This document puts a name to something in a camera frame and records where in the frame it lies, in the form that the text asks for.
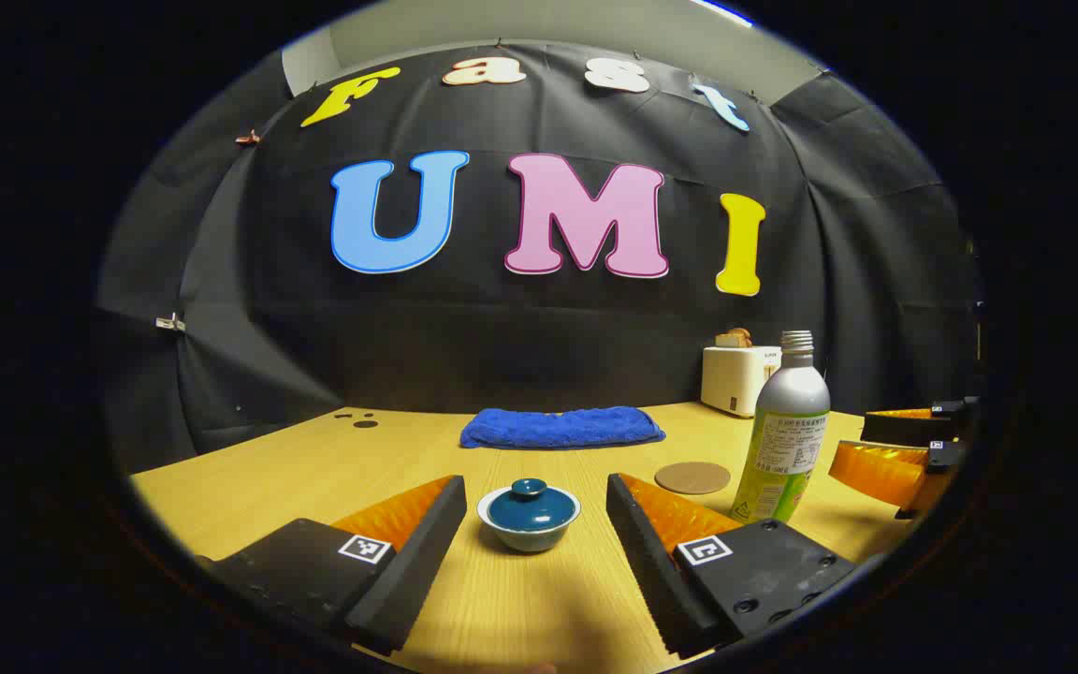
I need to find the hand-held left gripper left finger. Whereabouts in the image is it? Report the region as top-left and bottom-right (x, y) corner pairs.
(195, 475), (468, 656)

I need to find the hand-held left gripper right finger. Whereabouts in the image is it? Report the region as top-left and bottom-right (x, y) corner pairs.
(606, 473), (858, 661)

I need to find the round cork coaster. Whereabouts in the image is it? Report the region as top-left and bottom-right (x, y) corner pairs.
(654, 461), (733, 495)

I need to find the silver green water bottle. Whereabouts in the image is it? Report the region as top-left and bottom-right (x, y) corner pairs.
(729, 330), (831, 525)

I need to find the teal teacup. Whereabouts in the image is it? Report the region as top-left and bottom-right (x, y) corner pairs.
(476, 487), (582, 553)

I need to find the teal teacup lid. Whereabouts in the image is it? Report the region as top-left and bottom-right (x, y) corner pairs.
(488, 478), (577, 535)

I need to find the blue towel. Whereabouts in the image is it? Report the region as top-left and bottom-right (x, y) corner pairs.
(459, 406), (667, 450)

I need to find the white toaster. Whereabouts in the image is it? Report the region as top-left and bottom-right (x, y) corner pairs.
(700, 344), (783, 418)

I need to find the black backdrop cloth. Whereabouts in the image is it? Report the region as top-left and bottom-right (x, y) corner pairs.
(95, 39), (984, 474)

